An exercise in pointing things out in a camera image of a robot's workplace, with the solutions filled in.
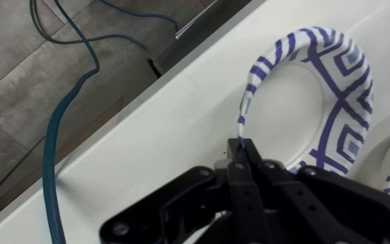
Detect teal power cable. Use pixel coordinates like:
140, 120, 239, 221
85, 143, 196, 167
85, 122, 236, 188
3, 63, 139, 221
29, 0, 181, 244

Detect blue patterned paper plate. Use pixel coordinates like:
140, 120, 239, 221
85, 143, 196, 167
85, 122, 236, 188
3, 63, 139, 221
238, 26, 374, 176

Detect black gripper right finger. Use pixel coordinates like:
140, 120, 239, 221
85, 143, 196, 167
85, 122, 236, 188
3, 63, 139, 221
243, 138, 390, 244

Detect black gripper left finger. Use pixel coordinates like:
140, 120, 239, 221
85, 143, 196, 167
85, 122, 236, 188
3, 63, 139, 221
99, 138, 269, 244

